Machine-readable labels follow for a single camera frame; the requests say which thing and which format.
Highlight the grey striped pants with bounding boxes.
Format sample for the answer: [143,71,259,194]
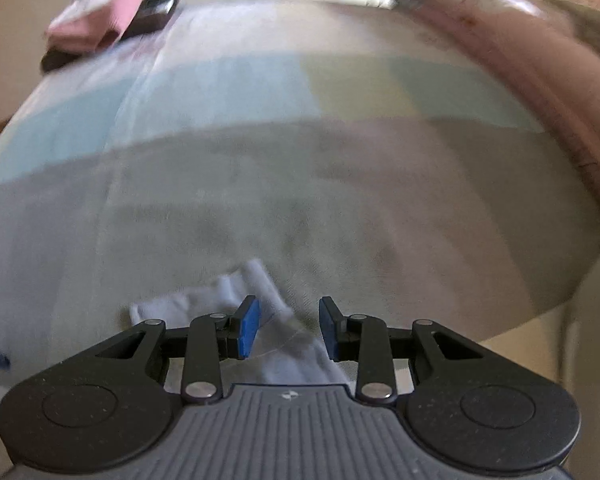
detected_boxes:
[129,259,356,391]

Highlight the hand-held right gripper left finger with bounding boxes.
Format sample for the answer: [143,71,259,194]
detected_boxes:
[94,295,261,406]

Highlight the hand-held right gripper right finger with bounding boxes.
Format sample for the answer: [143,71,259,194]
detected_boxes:
[318,296,483,405]

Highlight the pink cloth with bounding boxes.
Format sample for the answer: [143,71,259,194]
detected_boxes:
[45,0,166,53]

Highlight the pink floral quilt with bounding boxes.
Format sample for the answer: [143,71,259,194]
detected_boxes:
[392,0,600,236]

